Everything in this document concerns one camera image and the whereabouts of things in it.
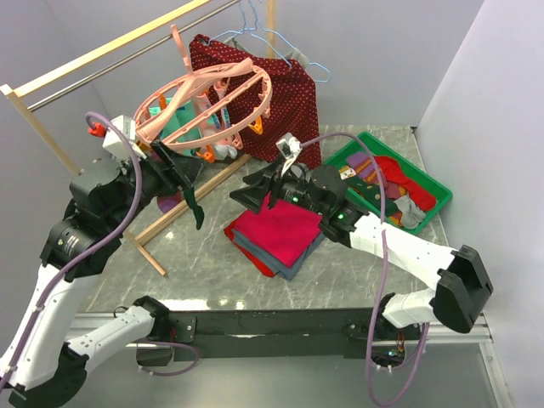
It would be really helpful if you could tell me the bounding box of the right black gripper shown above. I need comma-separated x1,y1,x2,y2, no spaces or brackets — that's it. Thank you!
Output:
229,154,328,218

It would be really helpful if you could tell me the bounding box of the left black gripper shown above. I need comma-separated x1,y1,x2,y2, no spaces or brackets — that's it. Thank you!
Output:
109,139,207,232

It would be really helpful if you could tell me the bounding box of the dark green dotted sock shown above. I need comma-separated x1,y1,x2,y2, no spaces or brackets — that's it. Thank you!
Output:
183,188,205,230

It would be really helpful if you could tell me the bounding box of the pink round clip hanger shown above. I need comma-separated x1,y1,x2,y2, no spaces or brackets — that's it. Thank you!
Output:
133,25,273,162

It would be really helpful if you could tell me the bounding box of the purple orange striped sock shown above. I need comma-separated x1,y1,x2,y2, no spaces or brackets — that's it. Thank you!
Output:
346,151,378,184

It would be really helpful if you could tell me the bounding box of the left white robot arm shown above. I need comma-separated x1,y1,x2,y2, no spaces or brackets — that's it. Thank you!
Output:
1,142,203,407

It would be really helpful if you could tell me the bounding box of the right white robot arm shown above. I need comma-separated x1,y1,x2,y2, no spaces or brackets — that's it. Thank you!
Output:
229,161,493,339

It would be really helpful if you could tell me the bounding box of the maroon purple hanging sock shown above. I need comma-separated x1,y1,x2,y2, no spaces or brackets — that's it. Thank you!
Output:
156,192,183,214

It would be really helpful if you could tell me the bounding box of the white blue hanging sock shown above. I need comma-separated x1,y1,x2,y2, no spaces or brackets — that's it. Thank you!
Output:
193,89,243,162

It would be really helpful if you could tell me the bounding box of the red folded towel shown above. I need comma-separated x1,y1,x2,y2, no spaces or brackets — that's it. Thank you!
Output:
224,220,275,278

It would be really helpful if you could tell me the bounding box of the teal hanging sock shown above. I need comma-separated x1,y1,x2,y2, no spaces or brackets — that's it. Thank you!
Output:
149,98,201,156

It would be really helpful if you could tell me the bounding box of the dark red dotted cloth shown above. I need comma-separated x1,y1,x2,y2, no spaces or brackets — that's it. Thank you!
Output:
189,34,319,162

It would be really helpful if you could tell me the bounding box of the snowman pattern sock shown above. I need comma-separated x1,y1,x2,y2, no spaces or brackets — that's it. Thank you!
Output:
339,166,357,179

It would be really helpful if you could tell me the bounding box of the grey folded towel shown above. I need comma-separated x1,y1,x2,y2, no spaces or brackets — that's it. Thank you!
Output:
233,229,325,281

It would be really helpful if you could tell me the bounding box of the red sock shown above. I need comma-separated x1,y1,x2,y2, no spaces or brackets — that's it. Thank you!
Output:
375,156,436,212

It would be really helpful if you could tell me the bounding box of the green plastic tray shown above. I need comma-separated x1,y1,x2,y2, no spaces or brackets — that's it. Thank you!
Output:
324,132,452,235

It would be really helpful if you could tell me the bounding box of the grey sock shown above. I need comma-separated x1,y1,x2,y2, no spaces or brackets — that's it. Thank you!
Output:
394,195,426,230

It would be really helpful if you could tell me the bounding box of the black base beam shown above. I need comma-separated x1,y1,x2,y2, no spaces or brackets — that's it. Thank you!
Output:
135,308,409,369

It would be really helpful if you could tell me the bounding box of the metal hanging rod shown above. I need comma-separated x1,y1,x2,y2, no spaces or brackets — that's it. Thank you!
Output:
29,0,240,112

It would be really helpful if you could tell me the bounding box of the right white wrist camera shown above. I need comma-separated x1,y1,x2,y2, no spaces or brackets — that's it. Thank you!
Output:
275,133,302,177

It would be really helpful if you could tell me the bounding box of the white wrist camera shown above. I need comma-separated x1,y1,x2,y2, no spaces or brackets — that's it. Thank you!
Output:
275,133,302,177
88,115,146,162

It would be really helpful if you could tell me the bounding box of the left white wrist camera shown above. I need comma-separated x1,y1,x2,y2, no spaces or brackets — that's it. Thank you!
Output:
88,115,146,162

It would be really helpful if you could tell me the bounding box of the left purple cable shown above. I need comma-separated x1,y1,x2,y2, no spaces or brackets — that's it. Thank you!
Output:
0,111,201,392

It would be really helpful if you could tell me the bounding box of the purple cable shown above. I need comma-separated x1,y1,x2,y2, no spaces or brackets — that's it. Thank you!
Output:
0,111,201,392
297,130,430,405

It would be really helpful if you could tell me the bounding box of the blue wire hanger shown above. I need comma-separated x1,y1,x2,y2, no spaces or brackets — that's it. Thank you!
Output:
205,1,332,84

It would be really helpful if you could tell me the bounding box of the wooden clothes rack frame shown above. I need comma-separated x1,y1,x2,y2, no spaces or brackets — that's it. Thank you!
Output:
0,0,278,280

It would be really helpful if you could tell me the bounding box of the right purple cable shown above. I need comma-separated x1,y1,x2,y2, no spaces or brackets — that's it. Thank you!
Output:
297,130,430,405

